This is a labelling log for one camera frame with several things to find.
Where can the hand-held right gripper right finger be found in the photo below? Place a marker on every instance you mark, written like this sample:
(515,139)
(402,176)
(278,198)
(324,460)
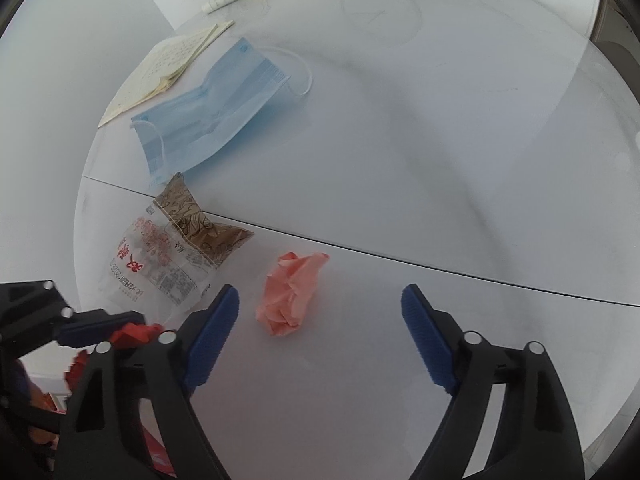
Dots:
(430,337)

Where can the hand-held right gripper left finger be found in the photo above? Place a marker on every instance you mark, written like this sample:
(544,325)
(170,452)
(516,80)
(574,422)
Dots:
(212,335)

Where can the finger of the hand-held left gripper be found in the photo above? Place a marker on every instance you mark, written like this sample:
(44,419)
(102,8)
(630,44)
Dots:
(100,325)

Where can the pink paper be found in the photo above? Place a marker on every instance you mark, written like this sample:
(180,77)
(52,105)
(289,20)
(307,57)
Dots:
(290,292)

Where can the clear brown snack wrapper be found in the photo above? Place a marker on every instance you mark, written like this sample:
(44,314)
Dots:
(170,245)

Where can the blue face mask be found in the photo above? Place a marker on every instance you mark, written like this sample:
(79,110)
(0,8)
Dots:
(220,110)

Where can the open cream notebook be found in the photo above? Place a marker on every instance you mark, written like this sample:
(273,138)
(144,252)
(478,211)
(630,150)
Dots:
(165,67)

